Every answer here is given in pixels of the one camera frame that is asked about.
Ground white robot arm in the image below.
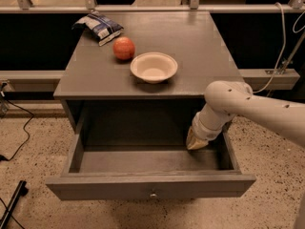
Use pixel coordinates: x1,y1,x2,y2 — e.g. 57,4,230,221
187,81,305,229

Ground blue white chip bag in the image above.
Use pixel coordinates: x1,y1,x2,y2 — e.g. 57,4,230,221
72,10,124,46

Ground grey wooden drawer cabinet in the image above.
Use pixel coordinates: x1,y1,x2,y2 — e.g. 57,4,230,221
54,11,241,147

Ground black floor cable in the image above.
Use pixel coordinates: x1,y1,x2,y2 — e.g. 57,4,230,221
0,91,35,162

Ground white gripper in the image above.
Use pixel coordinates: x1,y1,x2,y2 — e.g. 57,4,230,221
186,104,234,150

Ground white paper bowl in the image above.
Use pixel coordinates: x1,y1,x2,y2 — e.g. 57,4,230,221
131,52,178,84

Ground red apple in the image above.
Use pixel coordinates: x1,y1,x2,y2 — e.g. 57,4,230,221
112,37,135,60

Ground white cable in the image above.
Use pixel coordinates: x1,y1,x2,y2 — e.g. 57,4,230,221
253,2,305,94

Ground grey top drawer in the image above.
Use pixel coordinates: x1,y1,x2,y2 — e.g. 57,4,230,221
47,106,255,200

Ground black metal bar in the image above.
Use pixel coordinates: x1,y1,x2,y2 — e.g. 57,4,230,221
0,180,29,229

